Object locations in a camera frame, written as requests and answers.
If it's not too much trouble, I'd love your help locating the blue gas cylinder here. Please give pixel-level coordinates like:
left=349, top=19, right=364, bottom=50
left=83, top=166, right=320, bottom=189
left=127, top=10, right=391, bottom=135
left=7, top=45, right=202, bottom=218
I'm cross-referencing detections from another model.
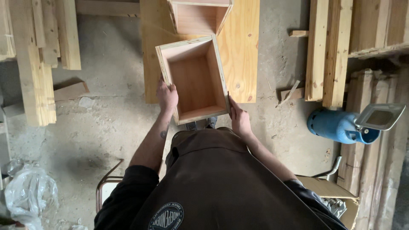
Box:
left=307, top=108, right=381, bottom=145

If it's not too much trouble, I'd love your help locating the plywood box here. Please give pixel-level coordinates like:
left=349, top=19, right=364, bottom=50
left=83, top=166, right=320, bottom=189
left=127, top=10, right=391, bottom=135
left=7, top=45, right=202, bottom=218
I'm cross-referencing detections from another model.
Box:
left=167, top=0, right=234, bottom=36
left=155, top=34, right=231, bottom=125

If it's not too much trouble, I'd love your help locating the person's right hand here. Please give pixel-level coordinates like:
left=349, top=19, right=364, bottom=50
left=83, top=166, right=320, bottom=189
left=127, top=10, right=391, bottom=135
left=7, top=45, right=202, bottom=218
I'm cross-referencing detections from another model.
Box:
left=228, top=95, right=253, bottom=138

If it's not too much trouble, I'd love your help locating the heap of rough timber planks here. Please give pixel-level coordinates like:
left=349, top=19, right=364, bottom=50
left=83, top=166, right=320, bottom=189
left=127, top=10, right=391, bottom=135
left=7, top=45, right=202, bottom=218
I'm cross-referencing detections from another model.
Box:
left=337, top=0, right=409, bottom=230

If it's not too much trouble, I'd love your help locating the grey metal pipe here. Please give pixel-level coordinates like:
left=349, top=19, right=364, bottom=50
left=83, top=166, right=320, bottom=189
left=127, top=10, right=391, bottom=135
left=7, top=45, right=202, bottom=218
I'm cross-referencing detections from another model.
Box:
left=311, top=155, right=342, bottom=179

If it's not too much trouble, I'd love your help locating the small wood offcut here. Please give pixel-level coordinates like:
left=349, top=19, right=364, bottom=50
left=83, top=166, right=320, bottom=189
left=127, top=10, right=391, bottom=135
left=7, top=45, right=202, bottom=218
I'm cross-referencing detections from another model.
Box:
left=277, top=80, right=305, bottom=106

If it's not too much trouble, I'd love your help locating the rusty metal frame chair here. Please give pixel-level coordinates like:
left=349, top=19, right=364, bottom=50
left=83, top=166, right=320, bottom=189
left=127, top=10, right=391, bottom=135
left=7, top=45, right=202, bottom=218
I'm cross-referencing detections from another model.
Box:
left=95, top=159, right=125, bottom=214

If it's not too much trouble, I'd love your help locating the stack of pale wood planks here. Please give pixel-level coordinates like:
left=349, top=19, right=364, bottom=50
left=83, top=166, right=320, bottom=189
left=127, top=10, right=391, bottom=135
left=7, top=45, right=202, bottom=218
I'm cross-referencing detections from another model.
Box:
left=0, top=0, right=82, bottom=127

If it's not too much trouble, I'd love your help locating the person's brown apron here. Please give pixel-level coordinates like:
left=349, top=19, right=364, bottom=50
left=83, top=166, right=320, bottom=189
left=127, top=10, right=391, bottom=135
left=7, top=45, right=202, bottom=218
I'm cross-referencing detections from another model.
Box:
left=129, top=127, right=333, bottom=230

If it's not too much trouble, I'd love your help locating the clear plastic bag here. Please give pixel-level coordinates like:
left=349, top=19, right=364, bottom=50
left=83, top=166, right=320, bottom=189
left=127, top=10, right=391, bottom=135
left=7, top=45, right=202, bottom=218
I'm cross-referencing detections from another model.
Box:
left=4, top=160, right=59, bottom=230

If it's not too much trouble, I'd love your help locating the stack of long wood boards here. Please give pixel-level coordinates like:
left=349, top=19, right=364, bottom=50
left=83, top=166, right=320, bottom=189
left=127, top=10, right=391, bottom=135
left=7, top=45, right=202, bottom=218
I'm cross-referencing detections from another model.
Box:
left=304, top=0, right=353, bottom=108

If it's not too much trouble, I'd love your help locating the cardboard box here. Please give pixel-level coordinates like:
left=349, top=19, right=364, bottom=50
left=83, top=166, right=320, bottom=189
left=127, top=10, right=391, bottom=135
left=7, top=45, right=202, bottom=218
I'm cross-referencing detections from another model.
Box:
left=295, top=175, right=360, bottom=230

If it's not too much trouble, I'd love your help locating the large pine board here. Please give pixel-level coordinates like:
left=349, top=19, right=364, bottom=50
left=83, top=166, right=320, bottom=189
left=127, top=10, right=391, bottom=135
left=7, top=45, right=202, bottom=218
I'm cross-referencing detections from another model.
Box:
left=140, top=0, right=260, bottom=104

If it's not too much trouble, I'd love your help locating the person's left hand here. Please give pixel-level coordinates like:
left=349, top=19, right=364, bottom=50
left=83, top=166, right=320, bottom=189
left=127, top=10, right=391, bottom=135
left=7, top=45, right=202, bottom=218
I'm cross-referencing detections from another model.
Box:
left=156, top=76, right=179, bottom=113

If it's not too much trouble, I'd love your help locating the flat brown board scrap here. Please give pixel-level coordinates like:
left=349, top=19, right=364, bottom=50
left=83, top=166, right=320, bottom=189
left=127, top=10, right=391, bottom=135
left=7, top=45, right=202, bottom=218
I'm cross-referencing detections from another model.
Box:
left=53, top=81, right=90, bottom=102

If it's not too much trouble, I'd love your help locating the grey metal heater head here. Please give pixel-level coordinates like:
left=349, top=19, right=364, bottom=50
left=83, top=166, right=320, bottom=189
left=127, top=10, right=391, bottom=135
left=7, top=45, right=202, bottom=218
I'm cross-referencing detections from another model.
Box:
left=354, top=103, right=406, bottom=131

